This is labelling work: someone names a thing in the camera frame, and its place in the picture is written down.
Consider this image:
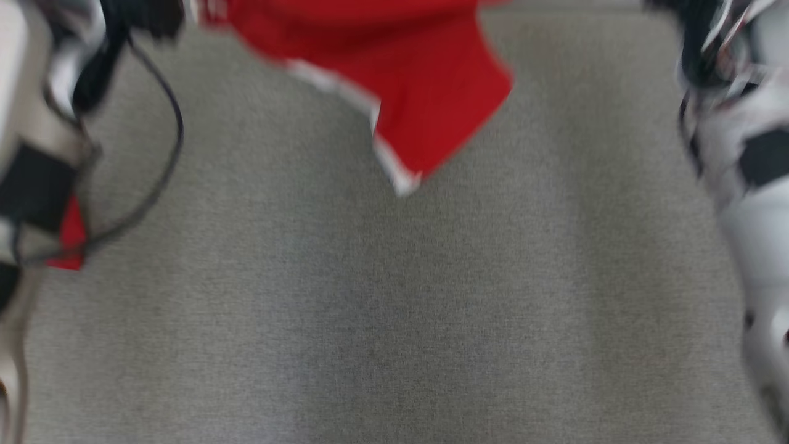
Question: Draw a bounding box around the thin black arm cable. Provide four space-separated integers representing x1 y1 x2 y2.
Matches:
12 34 186 267

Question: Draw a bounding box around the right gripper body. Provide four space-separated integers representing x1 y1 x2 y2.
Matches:
644 0 740 87

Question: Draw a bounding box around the red shirt with white sleeves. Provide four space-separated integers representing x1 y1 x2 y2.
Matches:
46 0 513 272

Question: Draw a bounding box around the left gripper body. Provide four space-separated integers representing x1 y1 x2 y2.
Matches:
99 0 186 41

